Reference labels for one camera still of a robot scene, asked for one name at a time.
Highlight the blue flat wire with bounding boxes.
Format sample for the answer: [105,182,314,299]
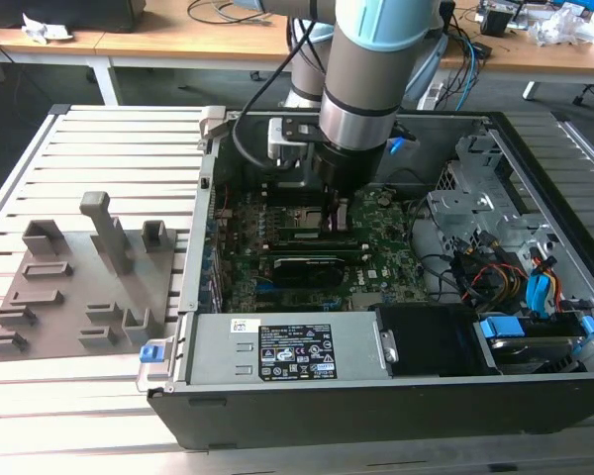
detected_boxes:
[524,269,553,321]

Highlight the white power strip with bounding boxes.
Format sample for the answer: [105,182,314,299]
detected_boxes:
[415,78,446,111]

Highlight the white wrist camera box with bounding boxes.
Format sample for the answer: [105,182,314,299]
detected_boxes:
[266,116,324,167]

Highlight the black box on desk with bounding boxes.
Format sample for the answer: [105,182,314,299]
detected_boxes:
[0,0,146,35]

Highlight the green motherboard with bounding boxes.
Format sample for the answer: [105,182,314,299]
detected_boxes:
[205,162,442,316]

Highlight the metal drive cage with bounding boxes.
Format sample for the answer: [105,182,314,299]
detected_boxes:
[425,131,526,248]

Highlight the grey parts rack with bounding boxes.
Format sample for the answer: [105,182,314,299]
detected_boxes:
[0,190,179,362]

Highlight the clear plastic bags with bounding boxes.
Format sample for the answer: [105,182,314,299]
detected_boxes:
[527,2,594,49]

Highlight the small black desk device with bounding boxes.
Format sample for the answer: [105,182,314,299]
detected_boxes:
[478,3,515,37]

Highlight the black graphics card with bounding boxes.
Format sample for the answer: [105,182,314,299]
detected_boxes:
[270,253,347,289]

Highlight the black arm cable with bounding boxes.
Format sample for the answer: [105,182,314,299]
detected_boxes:
[231,17,328,172]

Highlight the black RAM slot bank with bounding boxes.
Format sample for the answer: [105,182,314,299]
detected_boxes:
[264,180,324,205]

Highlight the wooden desk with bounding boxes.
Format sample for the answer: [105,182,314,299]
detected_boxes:
[0,0,594,108]

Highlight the red and yellow wires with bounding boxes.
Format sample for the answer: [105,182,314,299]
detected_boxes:
[467,264,529,303]

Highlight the crumpled white paper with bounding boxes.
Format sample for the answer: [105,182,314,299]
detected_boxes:
[21,13,75,45]

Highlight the grey power supply unit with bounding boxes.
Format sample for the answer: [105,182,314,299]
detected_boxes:
[185,312,395,386]

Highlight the black PC case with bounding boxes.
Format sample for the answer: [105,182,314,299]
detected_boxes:
[146,111,594,451]

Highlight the hard disk in blue carrier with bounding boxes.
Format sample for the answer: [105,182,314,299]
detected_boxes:
[472,314,594,377]

